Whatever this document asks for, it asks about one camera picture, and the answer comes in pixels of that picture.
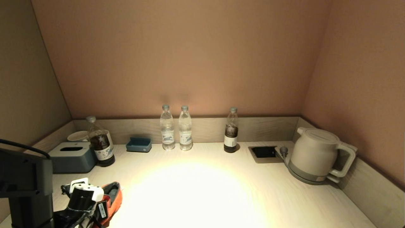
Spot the dark drink bottle white label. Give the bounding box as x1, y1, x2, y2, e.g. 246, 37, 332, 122
224, 107, 239, 153

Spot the grey kettle base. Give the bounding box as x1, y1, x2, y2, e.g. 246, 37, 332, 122
287, 163, 341, 186

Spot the white cup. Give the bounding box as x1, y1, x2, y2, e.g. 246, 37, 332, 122
67, 131, 89, 142

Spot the dark drink bottle patterned label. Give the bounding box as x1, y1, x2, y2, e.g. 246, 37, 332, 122
86, 116, 115, 167

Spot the black recessed power socket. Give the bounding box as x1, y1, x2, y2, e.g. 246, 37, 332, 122
248, 146, 284, 164

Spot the clear water bottle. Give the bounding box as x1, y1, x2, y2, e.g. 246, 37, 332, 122
160, 104, 176, 150
178, 105, 193, 151

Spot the small blue tray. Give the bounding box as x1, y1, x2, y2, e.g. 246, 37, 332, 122
126, 137, 152, 153

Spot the cream electric kettle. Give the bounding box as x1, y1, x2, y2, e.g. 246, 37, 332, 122
290, 127, 358, 183

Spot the orange microfibre cloth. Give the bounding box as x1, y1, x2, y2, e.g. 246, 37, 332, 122
92, 182, 123, 228

